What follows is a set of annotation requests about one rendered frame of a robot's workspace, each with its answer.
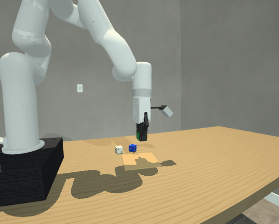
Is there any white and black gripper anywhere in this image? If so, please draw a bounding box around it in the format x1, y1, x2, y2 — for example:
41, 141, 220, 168
132, 96, 152, 142

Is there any white die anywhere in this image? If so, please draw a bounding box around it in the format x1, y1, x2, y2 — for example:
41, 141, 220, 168
115, 146, 123, 154

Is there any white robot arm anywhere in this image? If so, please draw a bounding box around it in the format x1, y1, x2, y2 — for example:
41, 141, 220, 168
0, 0, 152, 154

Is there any light orange flat mat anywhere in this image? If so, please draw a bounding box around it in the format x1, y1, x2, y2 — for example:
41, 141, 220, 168
122, 153, 161, 171

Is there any blue die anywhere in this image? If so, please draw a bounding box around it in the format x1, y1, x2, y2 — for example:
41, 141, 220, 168
129, 144, 136, 152

